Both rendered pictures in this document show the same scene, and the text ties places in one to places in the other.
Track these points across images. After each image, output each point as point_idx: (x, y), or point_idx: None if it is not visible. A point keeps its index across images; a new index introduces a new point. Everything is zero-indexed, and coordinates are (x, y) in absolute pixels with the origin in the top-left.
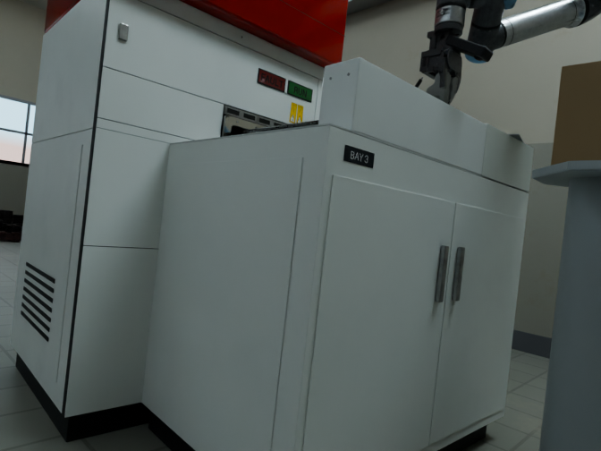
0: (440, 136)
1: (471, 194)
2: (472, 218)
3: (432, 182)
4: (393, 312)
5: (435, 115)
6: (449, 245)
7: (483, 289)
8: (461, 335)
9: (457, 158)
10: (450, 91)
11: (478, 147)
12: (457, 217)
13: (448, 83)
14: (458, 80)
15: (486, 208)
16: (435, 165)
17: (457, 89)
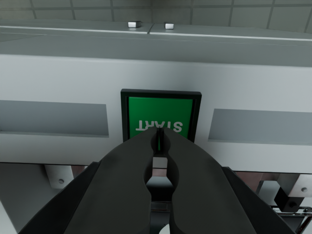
0: (240, 48)
1: (94, 33)
2: (96, 28)
3: (221, 38)
4: (226, 29)
5: (294, 57)
6: (154, 29)
7: (75, 23)
8: (121, 23)
9: (153, 41)
10: (148, 165)
11: (42, 42)
12: (140, 30)
13: (194, 183)
14: (57, 230)
15: (40, 29)
16: (227, 41)
17: (82, 175)
